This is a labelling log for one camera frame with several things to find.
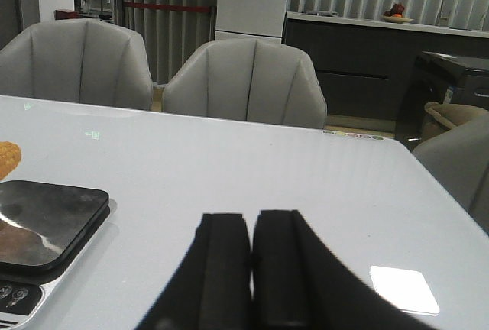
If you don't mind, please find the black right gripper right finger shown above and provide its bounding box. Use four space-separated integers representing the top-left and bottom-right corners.
253 210 429 329

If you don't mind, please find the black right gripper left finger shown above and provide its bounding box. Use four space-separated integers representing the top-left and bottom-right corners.
138 213 251 329

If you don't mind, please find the orange corn cob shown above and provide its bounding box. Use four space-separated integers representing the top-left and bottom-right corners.
0 141 21 180

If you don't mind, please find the electronic kitchen scale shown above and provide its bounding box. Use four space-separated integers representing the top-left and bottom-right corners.
1 180 110 329

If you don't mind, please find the grey chair far right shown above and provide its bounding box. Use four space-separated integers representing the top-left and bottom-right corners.
413 115 488 231

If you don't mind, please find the grey chair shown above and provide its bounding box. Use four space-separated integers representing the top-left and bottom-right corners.
162 38 327 129
1 19 153 110
413 115 488 231

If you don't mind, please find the beige cushion basket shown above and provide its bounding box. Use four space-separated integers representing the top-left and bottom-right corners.
420 102 488 142

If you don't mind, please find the dark kitchen counter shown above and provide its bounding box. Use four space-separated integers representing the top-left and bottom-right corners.
283 11 488 121

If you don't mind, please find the black appliance box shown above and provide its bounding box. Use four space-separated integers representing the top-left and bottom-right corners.
395 51 488 150

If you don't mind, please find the grey chair left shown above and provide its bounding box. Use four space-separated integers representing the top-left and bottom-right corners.
1 19 153 110

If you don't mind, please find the fruit bowl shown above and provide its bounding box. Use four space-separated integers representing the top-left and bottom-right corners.
381 3 413 24

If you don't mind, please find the red barrier tape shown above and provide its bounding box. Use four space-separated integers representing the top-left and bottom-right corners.
123 2 212 13

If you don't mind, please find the white cabinet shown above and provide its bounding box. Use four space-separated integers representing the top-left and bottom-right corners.
215 0 288 43

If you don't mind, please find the silver faucet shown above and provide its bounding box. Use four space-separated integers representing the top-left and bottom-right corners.
435 0 454 27

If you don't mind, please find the red bin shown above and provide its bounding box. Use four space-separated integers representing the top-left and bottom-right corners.
54 9 78 20

